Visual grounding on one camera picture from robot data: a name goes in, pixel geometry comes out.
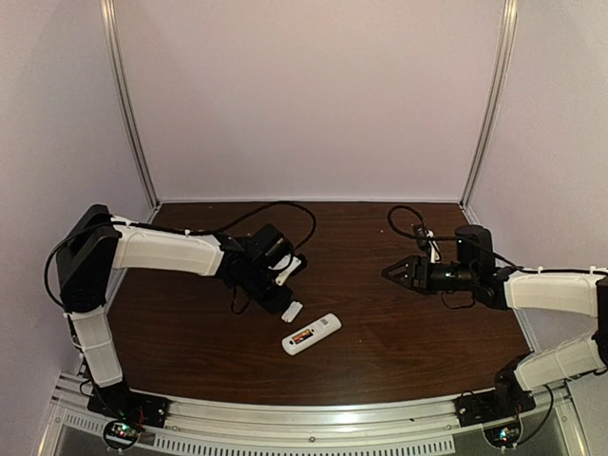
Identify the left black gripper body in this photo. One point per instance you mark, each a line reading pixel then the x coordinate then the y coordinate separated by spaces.
pixel 274 300

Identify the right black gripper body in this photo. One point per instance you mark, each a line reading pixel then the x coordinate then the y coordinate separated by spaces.
pixel 419 275

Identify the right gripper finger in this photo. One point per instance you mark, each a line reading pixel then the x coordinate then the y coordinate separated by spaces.
pixel 399 278
pixel 399 268

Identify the white battery cover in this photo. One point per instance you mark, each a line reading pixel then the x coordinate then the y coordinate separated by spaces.
pixel 292 312

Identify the orange battery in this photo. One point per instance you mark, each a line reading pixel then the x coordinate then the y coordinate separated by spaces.
pixel 301 337

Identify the white remote control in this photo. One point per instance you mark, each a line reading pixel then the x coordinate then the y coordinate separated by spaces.
pixel 313 333

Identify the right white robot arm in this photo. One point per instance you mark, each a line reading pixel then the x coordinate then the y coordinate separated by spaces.
pixel 475 271

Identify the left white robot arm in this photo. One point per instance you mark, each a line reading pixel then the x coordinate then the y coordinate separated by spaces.
pixel 100 243

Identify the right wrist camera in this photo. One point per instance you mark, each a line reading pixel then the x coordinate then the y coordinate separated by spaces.
pixel 425 242

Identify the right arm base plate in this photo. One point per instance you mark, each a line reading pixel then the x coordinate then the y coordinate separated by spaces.
pixel 491 405

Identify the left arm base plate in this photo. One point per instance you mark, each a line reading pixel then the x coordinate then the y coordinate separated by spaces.
pixel 128 411

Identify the aluminium front rail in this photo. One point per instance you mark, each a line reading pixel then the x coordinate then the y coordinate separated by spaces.
pixel 421 427

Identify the right aluminium frame post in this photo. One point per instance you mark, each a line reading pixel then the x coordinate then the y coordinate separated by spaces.
pixel 507 33

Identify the aluminium frame post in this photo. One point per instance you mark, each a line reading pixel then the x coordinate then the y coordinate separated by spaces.
pixel 507 33
pixel 112 37

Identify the left aluminium frame post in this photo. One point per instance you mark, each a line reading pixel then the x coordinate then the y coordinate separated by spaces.
pixel 112 37

